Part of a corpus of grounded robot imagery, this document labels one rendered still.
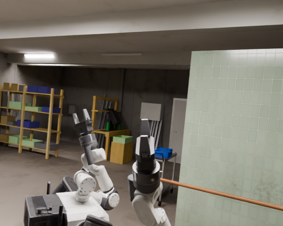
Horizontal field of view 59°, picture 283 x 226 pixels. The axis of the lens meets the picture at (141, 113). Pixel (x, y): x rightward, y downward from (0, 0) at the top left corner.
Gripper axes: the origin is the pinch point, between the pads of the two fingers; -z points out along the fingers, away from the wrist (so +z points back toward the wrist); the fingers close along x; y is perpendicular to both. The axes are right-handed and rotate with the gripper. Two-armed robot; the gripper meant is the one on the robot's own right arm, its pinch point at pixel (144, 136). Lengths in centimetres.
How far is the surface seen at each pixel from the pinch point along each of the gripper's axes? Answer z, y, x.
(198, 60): 37, 66, 265
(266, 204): 97, 81, 71
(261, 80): 53, 131, 220
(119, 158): 387, -99, 562
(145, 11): -25, -2, 305
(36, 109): 243, -346, 617
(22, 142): 341, -402, 593
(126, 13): -24, -30, 318
